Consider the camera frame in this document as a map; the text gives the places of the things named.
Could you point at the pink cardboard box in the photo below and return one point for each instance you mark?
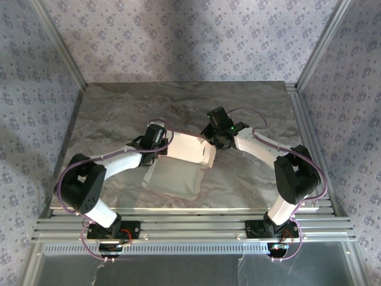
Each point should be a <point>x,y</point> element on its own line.
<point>178,172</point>

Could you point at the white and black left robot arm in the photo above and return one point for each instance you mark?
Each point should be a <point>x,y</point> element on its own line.
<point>122,162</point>

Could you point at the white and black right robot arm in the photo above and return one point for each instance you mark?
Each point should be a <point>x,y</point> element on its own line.
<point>259,143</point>

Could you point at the black controller board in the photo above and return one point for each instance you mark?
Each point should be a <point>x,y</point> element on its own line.
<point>108,248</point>
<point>278,248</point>

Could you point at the grey metal panel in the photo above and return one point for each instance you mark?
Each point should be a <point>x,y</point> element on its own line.
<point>178,271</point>

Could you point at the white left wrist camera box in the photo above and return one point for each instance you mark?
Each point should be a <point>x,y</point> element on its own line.
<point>160,122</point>

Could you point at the aluminium side rail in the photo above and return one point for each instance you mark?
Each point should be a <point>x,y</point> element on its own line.
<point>296,104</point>

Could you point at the aluminium rail bed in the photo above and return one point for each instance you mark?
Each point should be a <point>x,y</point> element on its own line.
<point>190,223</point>

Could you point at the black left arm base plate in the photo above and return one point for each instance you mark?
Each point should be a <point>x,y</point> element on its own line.
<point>131,224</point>

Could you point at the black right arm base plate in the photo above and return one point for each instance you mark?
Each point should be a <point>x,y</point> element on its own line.
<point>251,233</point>

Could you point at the aluminium frame post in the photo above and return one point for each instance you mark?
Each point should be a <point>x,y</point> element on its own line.
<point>323,44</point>
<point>61,44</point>

